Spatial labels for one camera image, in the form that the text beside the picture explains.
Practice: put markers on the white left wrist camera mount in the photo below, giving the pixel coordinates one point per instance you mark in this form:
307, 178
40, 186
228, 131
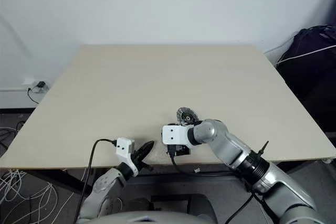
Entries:
123, 148

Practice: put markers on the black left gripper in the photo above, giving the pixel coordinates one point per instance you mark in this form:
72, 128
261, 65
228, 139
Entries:
139, 165

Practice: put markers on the black power adapter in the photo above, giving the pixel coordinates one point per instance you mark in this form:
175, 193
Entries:
40, 85

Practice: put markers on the small white dangling connector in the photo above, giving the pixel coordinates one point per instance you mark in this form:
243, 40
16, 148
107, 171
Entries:
197, 170

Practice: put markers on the black metal table frame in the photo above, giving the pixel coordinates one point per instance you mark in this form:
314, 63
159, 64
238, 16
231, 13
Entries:
65, 180

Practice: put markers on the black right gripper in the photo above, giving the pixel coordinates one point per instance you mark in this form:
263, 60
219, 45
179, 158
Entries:
182, 150

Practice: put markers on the black bag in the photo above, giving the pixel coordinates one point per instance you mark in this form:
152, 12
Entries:
309, 77

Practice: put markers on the grey robot torso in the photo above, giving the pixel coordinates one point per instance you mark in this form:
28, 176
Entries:
157, 218

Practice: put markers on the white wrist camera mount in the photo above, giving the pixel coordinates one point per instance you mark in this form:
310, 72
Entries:
174, 134
123, 148

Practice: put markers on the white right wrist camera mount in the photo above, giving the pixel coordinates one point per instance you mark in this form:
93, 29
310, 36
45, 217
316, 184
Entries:
174, 134

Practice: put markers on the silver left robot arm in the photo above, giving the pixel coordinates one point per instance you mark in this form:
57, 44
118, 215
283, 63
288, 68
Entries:
105, 190

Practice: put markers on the white wall power outlet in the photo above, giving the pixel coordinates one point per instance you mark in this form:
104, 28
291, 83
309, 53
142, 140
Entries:
27, 80

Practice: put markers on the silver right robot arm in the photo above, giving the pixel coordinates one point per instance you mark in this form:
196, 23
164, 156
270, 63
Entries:
228, 142

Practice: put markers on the white table corner bracket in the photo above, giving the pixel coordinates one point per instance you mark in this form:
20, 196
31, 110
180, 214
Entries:
326, 161

